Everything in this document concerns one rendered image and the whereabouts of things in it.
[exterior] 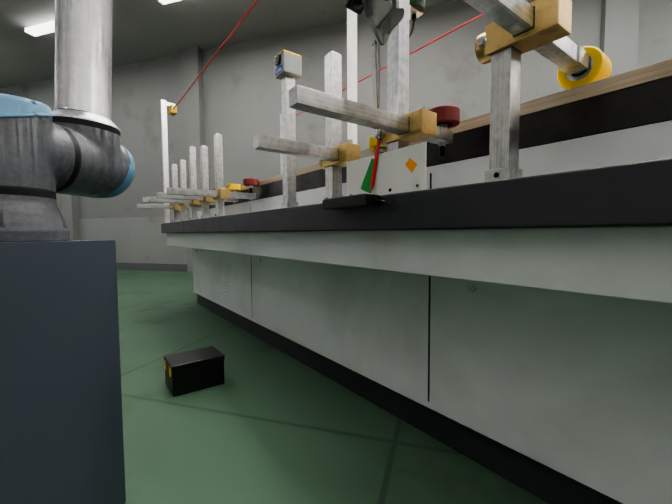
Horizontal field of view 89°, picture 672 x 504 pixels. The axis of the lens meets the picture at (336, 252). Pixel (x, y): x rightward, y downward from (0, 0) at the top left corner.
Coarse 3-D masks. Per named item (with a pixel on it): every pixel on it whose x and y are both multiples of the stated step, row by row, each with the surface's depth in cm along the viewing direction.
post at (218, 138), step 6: (216, 138) 176; (222, 138) 177; (216, 144) 176; (222, 144) 178; (216, 150) 176; (222, 150) 178; (216, 156) 176; (222, 156) 178; (216, 162) 176; (222, 162) 178; (216, 168) 176; (222, 168) 178; (216, 174) 177; (222, 174) 178; (216, 180) 177; (222, 180) 178; (216, 186) 177; (216, 204) 178; (222, 204) 179; (216, 210) 179; (222, 210) 179
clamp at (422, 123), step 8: (416, 112) 72; (424, 112) 71; (432, 112) 73; (416, 120) 72; (424, 120) 71; (432, 120) 73; (416, 128) 72; (424, 128) 71; (432, 128) 73; (384, 136) 80; (392, 136) 78; (400, 136) 76; (408, 136) 74; (416, 136) 74; (424, 136) 74; (432, 136) 74; (384, 144) 82
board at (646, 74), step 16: (656, 64) 59; (608, 80) 64; (624, 80) 62; (640, 80) 60; (544, 96) 73; (560, 96) 70; (576, 96) 68; (592, 96) 66; (528, 112) 75; (464, 128) 88
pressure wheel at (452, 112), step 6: (432, 108) 80; (438, 108) 79; (444, 108) 79; (450, 108) 79; (456, 108) 80; (438, 114) 80; (444, 114) 79; (450, 114) 79; (456, 114) 80; (438, 120) 80; (444, 120) 79; (450, 120) 79; (456, 120) 80; (444, 126) 82; (450, 126) 84; (444, 150) 83; (444, 156) 83
